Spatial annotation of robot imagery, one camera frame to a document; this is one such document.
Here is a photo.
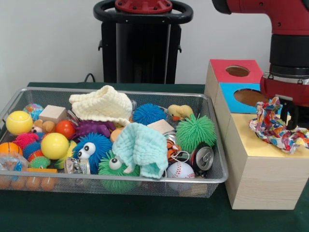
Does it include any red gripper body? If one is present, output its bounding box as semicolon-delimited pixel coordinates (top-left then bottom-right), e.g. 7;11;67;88
260;72;309;107

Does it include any multicoloured patterned cloth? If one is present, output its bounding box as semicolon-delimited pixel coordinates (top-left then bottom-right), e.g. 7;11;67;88
249;96;309;155

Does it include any green spiky rubber ball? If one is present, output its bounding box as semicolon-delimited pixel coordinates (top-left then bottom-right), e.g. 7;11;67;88
175;113;217;148

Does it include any wooden box with three holes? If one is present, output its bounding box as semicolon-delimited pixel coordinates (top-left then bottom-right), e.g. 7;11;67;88
204;59;309;210

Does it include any shallow clear mesh bin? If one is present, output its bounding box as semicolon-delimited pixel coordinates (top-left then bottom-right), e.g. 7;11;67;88
0;87;229;199

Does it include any dark green side table cloth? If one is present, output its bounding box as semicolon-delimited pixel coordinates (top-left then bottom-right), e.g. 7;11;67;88
298;106;309;129

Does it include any silver drinks can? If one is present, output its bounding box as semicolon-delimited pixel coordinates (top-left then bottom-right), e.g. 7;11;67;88
190;142;215;175

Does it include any yellow duck plush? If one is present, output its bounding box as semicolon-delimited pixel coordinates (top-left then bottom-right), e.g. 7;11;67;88
168;104;195;121

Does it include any orange striped tiger plush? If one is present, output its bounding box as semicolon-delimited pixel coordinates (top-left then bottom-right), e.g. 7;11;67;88
166;139;182;163

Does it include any white toy baseball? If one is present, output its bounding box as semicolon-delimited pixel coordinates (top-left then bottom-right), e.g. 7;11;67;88
167;161;196;179

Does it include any light blue waffle cloth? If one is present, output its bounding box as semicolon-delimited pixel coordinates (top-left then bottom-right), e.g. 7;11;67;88
112;122;169;179

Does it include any cream waffle cloth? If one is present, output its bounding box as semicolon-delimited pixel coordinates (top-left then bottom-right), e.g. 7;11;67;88
69;85;133;127

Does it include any green spiky ball with eyes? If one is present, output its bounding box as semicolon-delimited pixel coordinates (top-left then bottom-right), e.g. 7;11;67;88
98;151;141;194

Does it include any blue spiky ball with eyes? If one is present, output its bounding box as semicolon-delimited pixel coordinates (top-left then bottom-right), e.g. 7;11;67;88
72;132;113;174

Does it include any yellow tennis ball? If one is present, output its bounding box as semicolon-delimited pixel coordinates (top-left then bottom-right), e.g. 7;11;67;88
6;110;34;135

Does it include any orange toy basketball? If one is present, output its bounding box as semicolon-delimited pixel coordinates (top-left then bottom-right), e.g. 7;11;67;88
0;142;24;158

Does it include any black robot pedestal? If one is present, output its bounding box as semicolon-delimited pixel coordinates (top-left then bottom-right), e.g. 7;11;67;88
93;0;193;85

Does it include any black looped cable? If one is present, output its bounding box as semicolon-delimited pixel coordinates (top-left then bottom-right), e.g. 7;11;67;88
84;72;97;84

